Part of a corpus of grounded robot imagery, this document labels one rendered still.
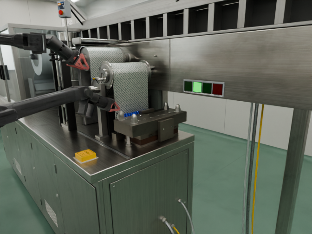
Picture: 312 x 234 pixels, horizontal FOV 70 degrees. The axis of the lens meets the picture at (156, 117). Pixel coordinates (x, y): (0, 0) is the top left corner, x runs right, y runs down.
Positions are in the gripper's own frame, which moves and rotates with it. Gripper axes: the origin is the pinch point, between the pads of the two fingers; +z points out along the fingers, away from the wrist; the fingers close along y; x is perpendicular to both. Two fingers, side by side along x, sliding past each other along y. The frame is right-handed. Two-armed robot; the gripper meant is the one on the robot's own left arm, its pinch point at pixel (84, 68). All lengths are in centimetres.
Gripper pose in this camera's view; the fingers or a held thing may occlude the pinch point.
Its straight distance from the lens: 117.7
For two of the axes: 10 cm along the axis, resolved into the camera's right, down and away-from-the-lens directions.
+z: 5.8, 4.7, 6.6
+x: 4.6, -8.6, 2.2
